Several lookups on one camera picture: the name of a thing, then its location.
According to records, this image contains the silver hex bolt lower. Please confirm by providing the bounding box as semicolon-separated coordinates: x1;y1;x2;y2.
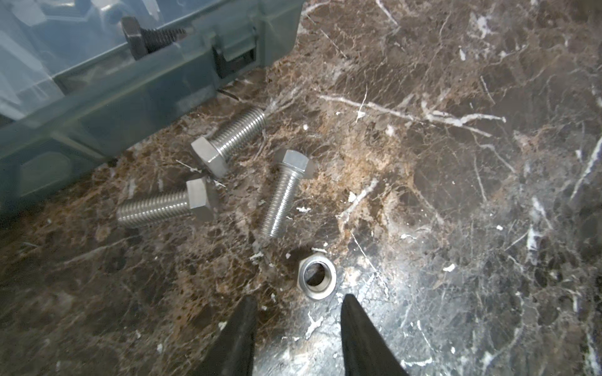
260;149;316;238

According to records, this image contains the silver hex bolt left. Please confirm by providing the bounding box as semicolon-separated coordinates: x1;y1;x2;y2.
116;178;219;228

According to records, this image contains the black hex bolt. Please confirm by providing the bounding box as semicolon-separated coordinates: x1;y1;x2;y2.
121;17;187;60

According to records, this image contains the silver hex bolt top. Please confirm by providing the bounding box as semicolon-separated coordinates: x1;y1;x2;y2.
191;107;267;179

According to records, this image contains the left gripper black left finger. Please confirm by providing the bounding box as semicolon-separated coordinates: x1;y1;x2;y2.
188;295;257;375

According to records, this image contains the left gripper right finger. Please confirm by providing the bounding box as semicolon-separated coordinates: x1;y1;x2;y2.
340;294;409;376

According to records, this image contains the silver hex nut right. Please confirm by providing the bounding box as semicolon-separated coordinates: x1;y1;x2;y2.
297;253;337;301

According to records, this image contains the clear plastic organizer box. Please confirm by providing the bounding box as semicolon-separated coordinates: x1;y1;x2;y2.
1;1;304;218

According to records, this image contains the silver hex bolt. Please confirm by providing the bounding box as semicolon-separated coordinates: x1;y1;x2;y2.
116;178;219;228
260;149;316;238
191;107;267;179

